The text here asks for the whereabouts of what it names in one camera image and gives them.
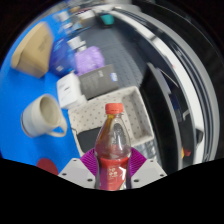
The black rounded object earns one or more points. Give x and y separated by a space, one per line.
200 137

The clear red-capped drink bottle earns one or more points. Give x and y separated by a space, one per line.
112 156

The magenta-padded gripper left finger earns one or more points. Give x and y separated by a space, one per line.
74 171

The brown cardboard box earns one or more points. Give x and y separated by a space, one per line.
33 50

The black rectangular device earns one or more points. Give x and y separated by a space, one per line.
88 138

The grey pegboard panel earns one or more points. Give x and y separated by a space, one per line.
123 53

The white perforated storage tray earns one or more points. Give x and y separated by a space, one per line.
136 110

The dark grey shelf board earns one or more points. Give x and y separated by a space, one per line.
190 110
160 116

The blue carton box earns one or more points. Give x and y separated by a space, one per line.
61 56

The cream ceramic mug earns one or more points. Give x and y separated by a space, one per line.
36 116

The grey small-parts drawer cabinet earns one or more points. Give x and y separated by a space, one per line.
150 150

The purple plastic bag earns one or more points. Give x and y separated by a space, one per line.
88 60

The small white box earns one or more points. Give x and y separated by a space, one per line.
76 43

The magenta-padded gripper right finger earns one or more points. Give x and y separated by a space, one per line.
149 171

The dark grey upright box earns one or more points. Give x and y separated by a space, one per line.
98 81

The yellow multimeter with leads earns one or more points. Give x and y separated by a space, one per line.
186 152

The white carton box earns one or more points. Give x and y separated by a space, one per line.
68 90

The flat round red coaster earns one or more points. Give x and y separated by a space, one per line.
46 165

